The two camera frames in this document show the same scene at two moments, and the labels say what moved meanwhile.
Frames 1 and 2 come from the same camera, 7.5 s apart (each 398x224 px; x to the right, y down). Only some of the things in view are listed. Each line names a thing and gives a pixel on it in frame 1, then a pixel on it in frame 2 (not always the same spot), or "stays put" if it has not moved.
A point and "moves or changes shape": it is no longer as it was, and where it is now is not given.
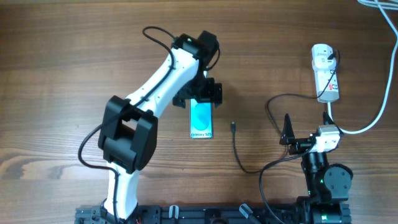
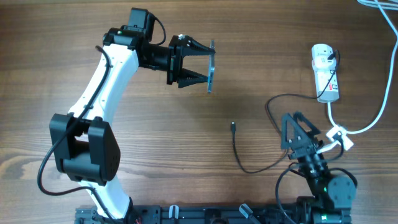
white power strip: [331, 93] stays put
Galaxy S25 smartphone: [201, 119] moves or changes shape
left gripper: [211, 93] → [175, 60]
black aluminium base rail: [195, 214] stays put
